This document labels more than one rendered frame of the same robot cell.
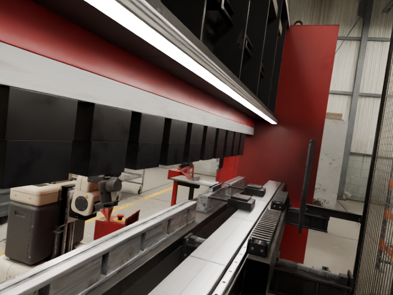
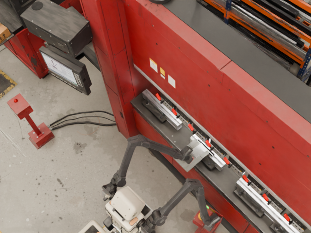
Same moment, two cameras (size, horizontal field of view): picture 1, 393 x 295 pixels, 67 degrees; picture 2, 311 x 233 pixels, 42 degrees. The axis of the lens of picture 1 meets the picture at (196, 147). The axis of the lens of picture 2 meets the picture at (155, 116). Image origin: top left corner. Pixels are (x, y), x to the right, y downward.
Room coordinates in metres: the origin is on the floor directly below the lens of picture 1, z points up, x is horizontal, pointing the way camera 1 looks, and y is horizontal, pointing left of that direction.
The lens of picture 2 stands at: (1.35, 1.27, 4.26)
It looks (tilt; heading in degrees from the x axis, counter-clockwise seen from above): 61 degrees down; 304
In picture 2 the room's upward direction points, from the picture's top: 6 degrees counter-clockwise
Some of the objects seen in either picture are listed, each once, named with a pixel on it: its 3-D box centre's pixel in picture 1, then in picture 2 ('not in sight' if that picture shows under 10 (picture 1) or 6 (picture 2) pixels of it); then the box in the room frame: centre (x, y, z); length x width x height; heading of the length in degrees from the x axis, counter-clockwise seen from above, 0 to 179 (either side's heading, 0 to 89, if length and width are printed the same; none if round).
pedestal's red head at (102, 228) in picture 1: (117, 227); (207, 219); (1.55, 0.36, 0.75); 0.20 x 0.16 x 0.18; 171
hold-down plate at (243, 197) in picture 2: not in sight; (248, 202); (1.30, 0.11, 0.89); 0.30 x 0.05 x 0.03; 160
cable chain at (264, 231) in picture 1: (266, 227); not in sight; (0.99, -0.27, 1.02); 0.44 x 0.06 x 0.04; 160
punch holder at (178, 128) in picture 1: (167, 141); (277, 199); (1.12, 0.11, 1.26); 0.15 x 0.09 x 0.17; 160
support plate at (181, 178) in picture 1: (194, 180); (190, 155); (1.90, -0.02, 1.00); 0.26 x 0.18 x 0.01; 70
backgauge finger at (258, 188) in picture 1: (242, 187); not in sight; (1.78, -0.31, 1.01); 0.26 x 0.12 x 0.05; 70
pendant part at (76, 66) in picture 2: not in sight; (68, 68); (3.13, -0.09, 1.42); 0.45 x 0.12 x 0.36; 174
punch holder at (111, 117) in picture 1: (97, 139); not in sight; (0.74, 0.25, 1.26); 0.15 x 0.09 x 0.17; 160
